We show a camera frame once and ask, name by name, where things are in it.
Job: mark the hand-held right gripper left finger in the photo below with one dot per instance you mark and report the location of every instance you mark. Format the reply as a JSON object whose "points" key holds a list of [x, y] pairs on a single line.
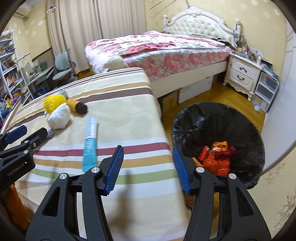
{"points": [[113, 171]]}

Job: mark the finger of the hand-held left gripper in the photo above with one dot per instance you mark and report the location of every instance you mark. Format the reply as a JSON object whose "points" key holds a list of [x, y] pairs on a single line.
{"points": [[16, 134], [37, 136]]}

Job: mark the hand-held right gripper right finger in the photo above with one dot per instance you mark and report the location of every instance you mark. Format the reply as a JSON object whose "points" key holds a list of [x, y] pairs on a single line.
{"points": [[181, 171]]}

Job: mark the white paper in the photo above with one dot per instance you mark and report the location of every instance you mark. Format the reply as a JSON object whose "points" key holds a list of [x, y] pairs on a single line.
{"points": [[59, 118]]}

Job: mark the orange red plastic wrapper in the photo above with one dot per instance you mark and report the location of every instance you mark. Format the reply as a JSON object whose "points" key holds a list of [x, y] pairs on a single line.
{"points": [[204, 153]]}

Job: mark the blue and white tube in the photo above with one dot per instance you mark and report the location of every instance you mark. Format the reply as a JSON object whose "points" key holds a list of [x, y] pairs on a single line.
{"points": [[90, 143]]}

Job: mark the orange foam fruit net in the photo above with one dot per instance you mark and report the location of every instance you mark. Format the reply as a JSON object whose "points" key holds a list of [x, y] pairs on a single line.
{"points": [[217, 164]]}

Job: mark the yellow foam fruit net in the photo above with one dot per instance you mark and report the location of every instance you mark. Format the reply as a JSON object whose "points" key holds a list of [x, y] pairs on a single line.
{"points": [[54, 103]]}

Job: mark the orange bottle with black cap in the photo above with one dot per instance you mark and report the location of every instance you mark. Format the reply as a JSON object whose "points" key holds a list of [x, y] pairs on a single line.
{"points": [[76, 105]]}

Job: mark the pale blue plastic packet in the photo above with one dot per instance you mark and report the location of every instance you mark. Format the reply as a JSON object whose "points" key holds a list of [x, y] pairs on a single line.
{"points": [[63, 93]]}

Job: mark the black bin with bag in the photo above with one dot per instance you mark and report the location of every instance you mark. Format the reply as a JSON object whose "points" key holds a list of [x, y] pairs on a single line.
{"points": [[242, 139]]}

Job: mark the blue plastic stool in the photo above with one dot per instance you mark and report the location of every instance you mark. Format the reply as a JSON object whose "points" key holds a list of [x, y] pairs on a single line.
{"points": [[40, 91]]}

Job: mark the white bookshelf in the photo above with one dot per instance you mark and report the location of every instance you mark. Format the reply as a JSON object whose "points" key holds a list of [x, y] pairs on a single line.
{"points": [[9, 76]]}

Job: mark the striped tablecloth table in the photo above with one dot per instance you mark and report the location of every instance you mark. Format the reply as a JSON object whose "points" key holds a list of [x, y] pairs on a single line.
{"points": [[127, 111]]}

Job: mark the grey study desk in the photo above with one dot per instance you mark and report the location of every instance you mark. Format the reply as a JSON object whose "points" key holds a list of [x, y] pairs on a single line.
{"points": [[44, 71]]}

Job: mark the brown cardboard box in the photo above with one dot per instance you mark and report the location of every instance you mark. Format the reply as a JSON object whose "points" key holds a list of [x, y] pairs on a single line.
{"points": [[170, 99]]}

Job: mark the grey desk chair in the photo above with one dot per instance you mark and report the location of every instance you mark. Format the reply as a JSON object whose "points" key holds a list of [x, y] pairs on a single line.
{"points": [[61, 58]]}

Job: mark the white storage box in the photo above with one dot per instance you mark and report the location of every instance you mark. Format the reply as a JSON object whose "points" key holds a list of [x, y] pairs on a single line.
{"points": [[196, 89]]}

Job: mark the crushed clear plastic bottle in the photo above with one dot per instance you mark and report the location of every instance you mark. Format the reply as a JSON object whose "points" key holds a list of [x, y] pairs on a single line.
{"points": [[257, 107]]}

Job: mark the white nightstand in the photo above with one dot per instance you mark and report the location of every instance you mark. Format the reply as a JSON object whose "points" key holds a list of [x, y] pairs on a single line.
{"points": [[240, 71]]}

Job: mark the white wardrobe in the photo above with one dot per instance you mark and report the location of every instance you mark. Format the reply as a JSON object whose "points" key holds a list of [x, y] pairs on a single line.
{"points": [[284, 115]]}

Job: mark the plastic drawer unit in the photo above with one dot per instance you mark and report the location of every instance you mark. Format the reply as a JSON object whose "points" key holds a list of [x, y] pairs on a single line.
{"points": [[266, 89]]}

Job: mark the floral quilt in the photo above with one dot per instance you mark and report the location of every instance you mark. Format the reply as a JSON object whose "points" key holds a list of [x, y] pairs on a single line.
{"points": [[161, 51]]}

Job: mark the white air conditioner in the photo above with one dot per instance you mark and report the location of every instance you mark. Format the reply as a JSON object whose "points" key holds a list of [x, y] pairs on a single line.
{"points": [[24, 9]]}

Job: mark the stack of books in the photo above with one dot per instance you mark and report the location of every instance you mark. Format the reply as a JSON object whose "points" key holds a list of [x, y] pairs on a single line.
{"points": [[270, 69]]}

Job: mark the clutter of small items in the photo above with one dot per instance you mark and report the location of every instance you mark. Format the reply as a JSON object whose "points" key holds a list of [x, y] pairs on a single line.
{"points": [[245, 49]]}

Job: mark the dark clothing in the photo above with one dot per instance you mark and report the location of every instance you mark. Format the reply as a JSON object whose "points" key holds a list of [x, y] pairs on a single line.
{"points": [[220, 39]]}

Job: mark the beige curtains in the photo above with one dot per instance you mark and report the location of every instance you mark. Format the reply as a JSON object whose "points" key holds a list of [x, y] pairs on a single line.
{"points": [[111, 18]]}

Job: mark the bed with floral cover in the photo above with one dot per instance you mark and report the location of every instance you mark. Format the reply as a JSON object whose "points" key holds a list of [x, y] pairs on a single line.
{"points": [[198, 25]]}

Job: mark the white wall socket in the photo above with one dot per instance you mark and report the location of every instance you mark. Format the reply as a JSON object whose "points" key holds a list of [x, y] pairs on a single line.
{"points": [[256, 51]]}

